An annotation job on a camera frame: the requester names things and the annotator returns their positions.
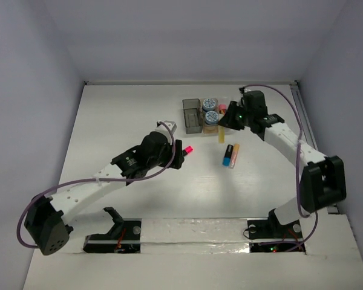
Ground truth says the smoke grey plastic bin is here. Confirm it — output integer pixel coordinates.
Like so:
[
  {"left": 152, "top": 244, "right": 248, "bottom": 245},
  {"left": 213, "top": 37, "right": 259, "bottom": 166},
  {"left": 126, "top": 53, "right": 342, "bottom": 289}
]
[{"left": 182, "top": 98, "right": 202, "bottom": 134}]

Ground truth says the black blue highlighter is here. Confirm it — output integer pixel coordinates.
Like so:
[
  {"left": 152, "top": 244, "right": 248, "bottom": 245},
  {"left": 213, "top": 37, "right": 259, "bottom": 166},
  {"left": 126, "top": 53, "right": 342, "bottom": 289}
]
[{"left": 222, "top": 144, "right": 234, "bottom": 167}]

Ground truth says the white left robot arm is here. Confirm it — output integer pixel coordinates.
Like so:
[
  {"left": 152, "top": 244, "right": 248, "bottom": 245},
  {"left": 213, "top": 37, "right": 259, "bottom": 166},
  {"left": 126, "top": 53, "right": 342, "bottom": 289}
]
[{"left": 16, "top": 130, "right": 187, "bottom": 256}]

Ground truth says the clear plastic bin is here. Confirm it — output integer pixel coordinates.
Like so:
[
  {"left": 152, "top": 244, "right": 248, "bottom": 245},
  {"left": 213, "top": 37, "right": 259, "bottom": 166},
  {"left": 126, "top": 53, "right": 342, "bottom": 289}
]
[{"left": 218, "top": 97, "right": 234, "bottom": 107}]

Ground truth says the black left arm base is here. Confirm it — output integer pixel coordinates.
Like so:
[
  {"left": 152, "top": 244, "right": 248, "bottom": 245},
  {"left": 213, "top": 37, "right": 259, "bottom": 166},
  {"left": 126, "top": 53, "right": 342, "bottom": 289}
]
[{"left": 82, "top": 207, "right": 142, "bottom": 254}]

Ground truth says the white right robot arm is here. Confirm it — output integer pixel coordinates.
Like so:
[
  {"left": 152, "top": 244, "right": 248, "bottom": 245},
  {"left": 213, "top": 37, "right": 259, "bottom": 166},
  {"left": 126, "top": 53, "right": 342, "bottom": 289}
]
[{"left": 218, "top": 86, "right": 347, "bottom": 237}]

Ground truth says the orange pastel highlighter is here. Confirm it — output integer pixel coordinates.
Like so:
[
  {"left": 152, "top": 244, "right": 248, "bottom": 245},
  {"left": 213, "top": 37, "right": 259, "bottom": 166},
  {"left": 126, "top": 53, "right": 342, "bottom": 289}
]
[{"left": 229, "top": 143, "right": 240, "bottom": 169}]

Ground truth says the pink capped pin bottle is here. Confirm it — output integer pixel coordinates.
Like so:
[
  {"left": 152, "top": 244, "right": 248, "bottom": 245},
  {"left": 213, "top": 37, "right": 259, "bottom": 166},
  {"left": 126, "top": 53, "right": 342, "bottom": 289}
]
[{"left": 218, "top": 104, "right": 227, "bottom": 115}]

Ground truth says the blue white slime jar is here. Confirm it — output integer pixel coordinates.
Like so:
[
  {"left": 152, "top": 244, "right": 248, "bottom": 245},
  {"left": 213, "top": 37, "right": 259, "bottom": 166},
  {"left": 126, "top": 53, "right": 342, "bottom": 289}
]
[
  {"left": 204, "top": 111, "right": 219, "bottom": 126},
  {"left": 201, "top": 98, "right": 218, "bottom": 112}
]

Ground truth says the amber plastic bin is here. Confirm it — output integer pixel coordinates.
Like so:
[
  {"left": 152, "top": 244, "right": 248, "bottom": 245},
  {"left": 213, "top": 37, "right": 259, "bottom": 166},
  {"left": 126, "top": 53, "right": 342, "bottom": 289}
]
[{"left": 200, "top": 98, "right": 219, "bottom": 134}]

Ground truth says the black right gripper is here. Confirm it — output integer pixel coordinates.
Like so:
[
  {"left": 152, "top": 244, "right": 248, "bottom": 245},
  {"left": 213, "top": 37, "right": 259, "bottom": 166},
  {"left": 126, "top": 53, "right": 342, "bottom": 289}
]
[{"left": 219, "top": 101, "right": 253, "bottom": 131}]

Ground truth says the black pink highlighter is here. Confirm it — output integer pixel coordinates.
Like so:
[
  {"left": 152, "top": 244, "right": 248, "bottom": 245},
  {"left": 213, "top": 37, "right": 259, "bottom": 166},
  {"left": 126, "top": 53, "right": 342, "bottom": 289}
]
[{"left": 182, "top": 146, "right": 194, "bottom": 156}]

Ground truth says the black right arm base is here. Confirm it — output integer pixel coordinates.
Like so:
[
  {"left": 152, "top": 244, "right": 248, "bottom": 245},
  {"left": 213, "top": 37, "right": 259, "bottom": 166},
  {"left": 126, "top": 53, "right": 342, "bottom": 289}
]
[{"left": 243, "top": 210, "right": 306, "bottom": 253}]

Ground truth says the yellow pastel highlighter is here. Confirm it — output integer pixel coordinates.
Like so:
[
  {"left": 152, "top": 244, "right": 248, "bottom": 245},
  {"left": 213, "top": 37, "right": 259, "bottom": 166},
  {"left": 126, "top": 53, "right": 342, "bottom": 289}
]
[{"left": 218, "top": 126, "right": 225, "bottom": 144}]

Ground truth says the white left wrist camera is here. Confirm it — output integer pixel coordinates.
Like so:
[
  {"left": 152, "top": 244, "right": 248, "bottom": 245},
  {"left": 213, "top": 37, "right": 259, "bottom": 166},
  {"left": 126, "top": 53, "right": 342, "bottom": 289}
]
[{"left": 155, "top": 120, "right": 177, "bottom": 135}]

